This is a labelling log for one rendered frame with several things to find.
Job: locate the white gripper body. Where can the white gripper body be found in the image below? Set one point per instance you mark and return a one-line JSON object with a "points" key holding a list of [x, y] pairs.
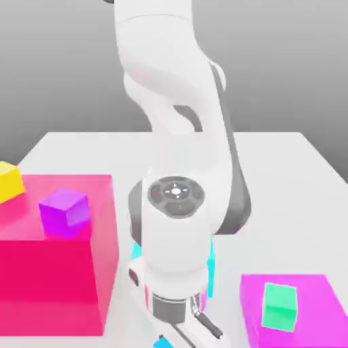
{"points": [[187, 335]]}

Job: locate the small cyan cube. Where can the small cyan cube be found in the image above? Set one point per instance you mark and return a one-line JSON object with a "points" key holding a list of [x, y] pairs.
{"points": [[162, 343]]}

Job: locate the large cyan box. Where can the large cyan box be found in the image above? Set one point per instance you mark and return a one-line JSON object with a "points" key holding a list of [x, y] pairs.
{"points": [[211, 267]]}

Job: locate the small purple cube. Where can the small purple cube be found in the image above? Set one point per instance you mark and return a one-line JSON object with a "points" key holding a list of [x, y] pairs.
{"points": [[64, 214]]}

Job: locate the small green cube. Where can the small green cube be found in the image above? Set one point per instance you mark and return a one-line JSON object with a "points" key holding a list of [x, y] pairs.
{"points": [[280, 307]]}

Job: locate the large magenta box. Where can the large magenta box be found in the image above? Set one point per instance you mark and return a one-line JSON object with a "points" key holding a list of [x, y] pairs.
{"points": [[320, 304]]}

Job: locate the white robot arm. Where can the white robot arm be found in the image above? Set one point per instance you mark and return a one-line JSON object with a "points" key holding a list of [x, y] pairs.
{"points": [[168, 250]]}

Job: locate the large pink box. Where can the large pink box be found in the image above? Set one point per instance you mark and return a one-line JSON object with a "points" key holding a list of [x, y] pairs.
{"points": [[46, 274]]}

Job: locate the small yellow cube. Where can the small yellow cube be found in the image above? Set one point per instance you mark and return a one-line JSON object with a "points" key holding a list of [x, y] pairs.
{"points": [[9, 179]]}

